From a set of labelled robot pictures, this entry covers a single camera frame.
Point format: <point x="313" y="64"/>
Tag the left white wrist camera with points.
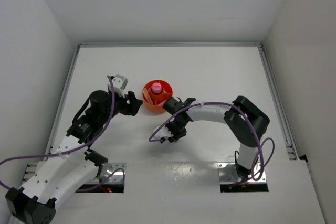
<point x="119" y="83"/>

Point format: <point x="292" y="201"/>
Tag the pink glue bottle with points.
<point x="156" y="88"/>

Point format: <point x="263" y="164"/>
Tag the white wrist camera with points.
<point x="161" y="135"/>
<point x="119" y="83"/>

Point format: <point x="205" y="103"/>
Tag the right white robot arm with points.
<point x="246" y="121"/>

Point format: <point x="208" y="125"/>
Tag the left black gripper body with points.
<point x="121" y="106"/>

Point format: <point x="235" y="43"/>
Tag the metal base plate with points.
<point x="114" y="171"/>
<point x="228" y="175"/>

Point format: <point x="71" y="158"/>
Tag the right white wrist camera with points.
<point x="161" y="135"/>

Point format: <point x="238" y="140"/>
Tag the pink thin pencil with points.
<point x="151" y="99"/>

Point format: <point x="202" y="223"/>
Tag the orange round organizer container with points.
<point x="160" y="99"/>

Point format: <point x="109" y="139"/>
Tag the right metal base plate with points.
<point x="228" y="175"/>

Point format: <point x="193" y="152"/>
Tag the yellow beige stick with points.
<point x="146" y="95"/>

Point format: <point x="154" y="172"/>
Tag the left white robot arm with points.
<point x="73" y="163"/>

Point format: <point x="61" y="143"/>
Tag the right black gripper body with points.
<point x="177" y="128"/>

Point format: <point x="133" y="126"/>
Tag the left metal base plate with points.
<point x="114" y="171"/>

